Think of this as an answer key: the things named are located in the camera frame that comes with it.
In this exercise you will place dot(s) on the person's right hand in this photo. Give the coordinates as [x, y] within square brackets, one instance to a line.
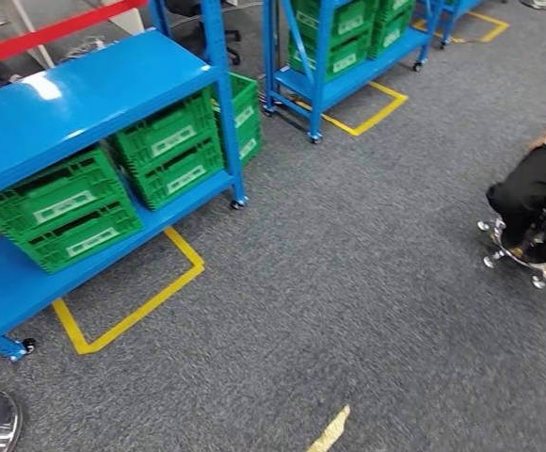
[537, 143]

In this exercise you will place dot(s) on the blue metal shelf rack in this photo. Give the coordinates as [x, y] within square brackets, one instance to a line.
[457, 12]
[343, 84]
[89, 93]

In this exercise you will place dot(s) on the green plastic crate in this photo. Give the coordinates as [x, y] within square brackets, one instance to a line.
[169, 131]
[183, 178]
[247, 118]
[348, 19]
[89, 240]
[343, 59]
[56, 193]
[392, 9]
[390, 34]

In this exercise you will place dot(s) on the yellow tape strip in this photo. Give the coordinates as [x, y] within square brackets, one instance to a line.
[331, 432]

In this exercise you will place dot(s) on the black office chair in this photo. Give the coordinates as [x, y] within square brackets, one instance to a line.
[193, 31]

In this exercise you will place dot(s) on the white desk panel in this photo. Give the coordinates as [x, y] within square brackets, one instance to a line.
[127, 19]
[33, 31]

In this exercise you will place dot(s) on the red barrier belt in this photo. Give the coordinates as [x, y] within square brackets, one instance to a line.
[42, 34]

